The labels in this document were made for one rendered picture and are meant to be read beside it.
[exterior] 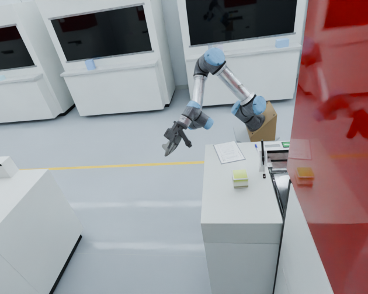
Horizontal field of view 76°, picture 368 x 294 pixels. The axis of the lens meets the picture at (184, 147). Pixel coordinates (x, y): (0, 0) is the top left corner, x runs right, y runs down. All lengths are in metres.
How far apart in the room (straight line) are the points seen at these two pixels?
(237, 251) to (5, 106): 5.23
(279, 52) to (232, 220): 3.25
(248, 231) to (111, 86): 3.72
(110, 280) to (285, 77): 3.57
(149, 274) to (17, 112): 4.40
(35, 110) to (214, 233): 4.74
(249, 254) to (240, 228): 0.20
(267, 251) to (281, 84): 3.27
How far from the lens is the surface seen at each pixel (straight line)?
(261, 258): 1.33
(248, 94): 1.62
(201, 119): 1.41
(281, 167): 1.52
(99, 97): 4.61
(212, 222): 1.11
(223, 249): 1.27
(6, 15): 5.25
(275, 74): 4.13
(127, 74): 4.25
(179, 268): 2.12
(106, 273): 2.29
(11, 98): 5.61
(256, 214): 1.14
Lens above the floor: 1.84
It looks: 34 degrees down
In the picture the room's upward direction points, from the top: 10 degrees counter-clockwise
